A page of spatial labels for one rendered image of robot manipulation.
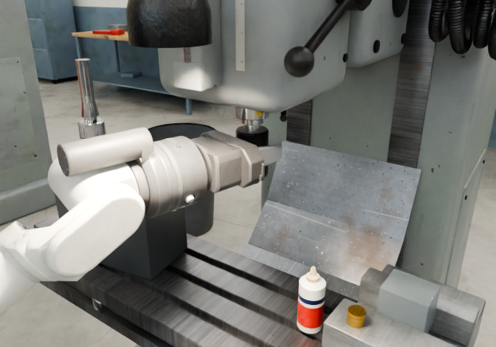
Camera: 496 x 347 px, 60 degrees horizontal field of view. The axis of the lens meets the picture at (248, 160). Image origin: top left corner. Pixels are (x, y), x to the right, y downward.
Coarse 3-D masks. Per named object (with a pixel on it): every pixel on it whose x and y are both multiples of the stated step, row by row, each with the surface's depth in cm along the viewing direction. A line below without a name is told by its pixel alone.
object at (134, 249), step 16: (64, 208) 83; (144, 224) 75; (160, 224) 78; (176, 224) 83; (128, 240) 78; (144, 240) 76; (160, 240) 79; (176, 240) 84; (112, 256) 81; (128, 256) 79; (144, 256) 77; (160, 256) 80; (176, 256) 85; (144, 272) 79
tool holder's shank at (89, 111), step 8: (80, 64) 76; (88, 64) 76; (80, 72) 76; (88, 72) 77; (80, 80) 77; (88, 80) 77; (80, 88) 77; (88, 88) 77; (80, 96) 78; (88, 96) 78; (88, 104) 78; (88, 112) 78; (96, 112) 79; (88, 120) 79; (96, 120) 80
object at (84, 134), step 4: (80, 128) 79; (96, 128) 79; (100, 128) 80; (104, 128) 81; (80, 132) 79; (84, 132) 79; (88, 132) 79; (92, 132) 79; (96, 132) 79; (100, 132) 80; (104, 132) 81; (80, 136) 80; (84, 136) 79; (88, 136) 79; (92, 136) 79; (96, 136) 80
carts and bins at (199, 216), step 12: (156, 132) 280; (168, 132) 285; (180, 132) 287; (192, 132) 287; (192, 204) 261; (204, 204) 267; (192, 216) 265; (204, 216) 271; (192, 228) 268; (204, 228) 275
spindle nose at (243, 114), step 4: (236, 108) 59; (240, 108) 58; (236, 112) 59; (240, 112) 58; (244, 112) 58; (248, 112) 58; (252, 112) 58; (256, 112) 58; (264, 112) 58; (236, 116) 59; (240, 116) 59; (244, 116) 58; (248, 116) 58; (252, 116) 58; (256, 116) 58; (260, 116) 58; (264, 116) 59; (268, 116) 60
